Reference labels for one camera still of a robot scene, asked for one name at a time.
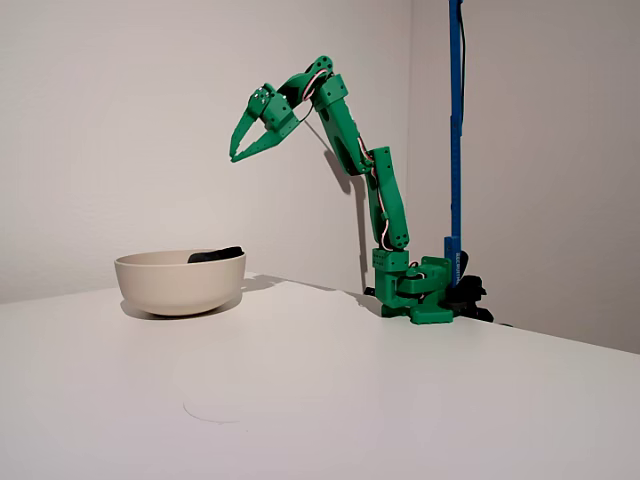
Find black cable on pole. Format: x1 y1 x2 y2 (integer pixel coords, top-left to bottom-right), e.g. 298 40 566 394
457 0 470 151

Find beige bowl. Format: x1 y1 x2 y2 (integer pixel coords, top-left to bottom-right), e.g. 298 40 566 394
113 248 248 317

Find black table clamp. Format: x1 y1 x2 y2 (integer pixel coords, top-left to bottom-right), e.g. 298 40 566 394
446 249 496 324

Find blue camera pole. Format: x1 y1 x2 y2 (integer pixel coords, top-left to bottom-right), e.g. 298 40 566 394
443 0 470 291

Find dark cloth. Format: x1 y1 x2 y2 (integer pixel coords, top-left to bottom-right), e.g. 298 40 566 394
187 244 245 265

